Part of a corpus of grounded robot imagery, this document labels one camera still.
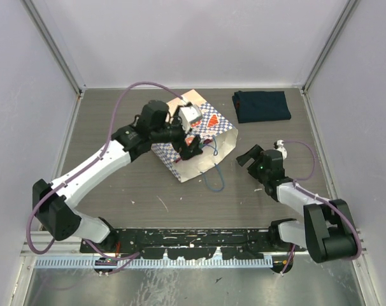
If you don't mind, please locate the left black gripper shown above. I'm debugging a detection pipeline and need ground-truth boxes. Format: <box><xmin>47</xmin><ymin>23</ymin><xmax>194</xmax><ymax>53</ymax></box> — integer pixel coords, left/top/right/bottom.
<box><xmin>151</xmin><ymin>107</ymin><xmax>203</xmax><ymax>160</ymax></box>

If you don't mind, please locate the blue checkered paper bag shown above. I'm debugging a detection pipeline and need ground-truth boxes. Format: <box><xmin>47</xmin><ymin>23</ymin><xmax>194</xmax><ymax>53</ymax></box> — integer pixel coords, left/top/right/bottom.
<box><xmin>150</xmin><ymin>89</ymin><xmax>238</xmax><ymax>193</ymax></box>

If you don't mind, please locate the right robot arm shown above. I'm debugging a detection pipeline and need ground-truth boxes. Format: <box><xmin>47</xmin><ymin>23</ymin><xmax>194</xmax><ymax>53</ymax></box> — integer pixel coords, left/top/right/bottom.
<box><xmin>236</xmin><ymin>143</ymin><xmax>362</xmax><ymax>263</ymax></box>

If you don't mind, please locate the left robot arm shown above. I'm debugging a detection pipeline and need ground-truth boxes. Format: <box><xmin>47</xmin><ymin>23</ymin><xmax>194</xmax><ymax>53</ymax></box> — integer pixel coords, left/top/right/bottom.
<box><xmin>32</xmin><ymin>100</ymin><xmax>203</xmax><ymax>252</ymax></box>

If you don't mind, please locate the folded navy cloth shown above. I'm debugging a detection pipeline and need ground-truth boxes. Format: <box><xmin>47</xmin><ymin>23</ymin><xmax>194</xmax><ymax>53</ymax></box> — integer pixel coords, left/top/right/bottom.
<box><xmin>232</xmin><ymin>91</ymin><xmax>292</xmax><ymax>124</ymax></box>

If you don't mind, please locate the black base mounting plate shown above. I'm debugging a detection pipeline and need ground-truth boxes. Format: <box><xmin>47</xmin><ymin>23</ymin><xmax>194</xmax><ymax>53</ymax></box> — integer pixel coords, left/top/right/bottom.
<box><xmin>97</xmin><ymin>228</ymin><xmax>290</xmax><ymax>260</ymax></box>

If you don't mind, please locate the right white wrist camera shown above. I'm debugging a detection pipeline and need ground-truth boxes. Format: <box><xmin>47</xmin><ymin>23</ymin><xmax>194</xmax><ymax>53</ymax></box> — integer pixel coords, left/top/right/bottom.
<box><xmin>274</xmin><ymin>140</ymin><xmax>287</xmax><ymax>159</ymax></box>

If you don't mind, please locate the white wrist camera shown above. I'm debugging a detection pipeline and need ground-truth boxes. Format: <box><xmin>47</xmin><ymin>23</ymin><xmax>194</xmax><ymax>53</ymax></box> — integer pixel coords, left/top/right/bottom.
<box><xmin>178</xmin><ymin>104</ymin><xmax>203</xmax><ymax>133</ymax></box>
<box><xmin>274</xmin><ymin>140</ymin><xmax>287</xmax><ymax>159</ymax></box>

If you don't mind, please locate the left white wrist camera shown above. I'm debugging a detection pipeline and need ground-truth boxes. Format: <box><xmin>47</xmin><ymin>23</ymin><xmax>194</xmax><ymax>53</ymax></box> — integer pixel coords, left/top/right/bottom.
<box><xmin>178</xmin><ymin>104</ymin><xmax>203</xmax><ymax>133</ymax></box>

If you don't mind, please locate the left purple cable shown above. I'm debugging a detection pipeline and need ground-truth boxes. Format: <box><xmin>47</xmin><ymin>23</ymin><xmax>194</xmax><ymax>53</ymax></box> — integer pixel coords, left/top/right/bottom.
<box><xmin>26</xmin><ymin>81</ymin><xmax>189</xmax><ymax>255</ymax></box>

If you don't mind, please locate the right aluminium frame post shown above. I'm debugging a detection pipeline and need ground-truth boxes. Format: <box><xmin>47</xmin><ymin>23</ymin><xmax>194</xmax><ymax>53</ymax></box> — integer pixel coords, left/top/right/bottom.
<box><xmin>302</xmin><ymin>0</ymin><xmax>361</xmax><ymax>92</ymax></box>

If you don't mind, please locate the aluminium frame post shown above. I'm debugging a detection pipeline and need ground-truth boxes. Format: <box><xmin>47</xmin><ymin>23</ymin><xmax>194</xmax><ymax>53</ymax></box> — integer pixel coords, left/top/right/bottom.
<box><xmin>21</xmin><ymin>1</ymin><xmax>86</xmax><ymax>95</ymax></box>
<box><xmin>302</xmin><ymin>0</ymin><xmax>361</xmax><ymax>92</ymax></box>

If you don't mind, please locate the left aluminium frame post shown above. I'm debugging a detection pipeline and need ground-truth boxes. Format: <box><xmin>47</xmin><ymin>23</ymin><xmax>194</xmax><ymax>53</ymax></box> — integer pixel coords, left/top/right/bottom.
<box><xmin>21</xmin><ymin>1</ymin><xmax>86</xmax><ymax>95</ymax></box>

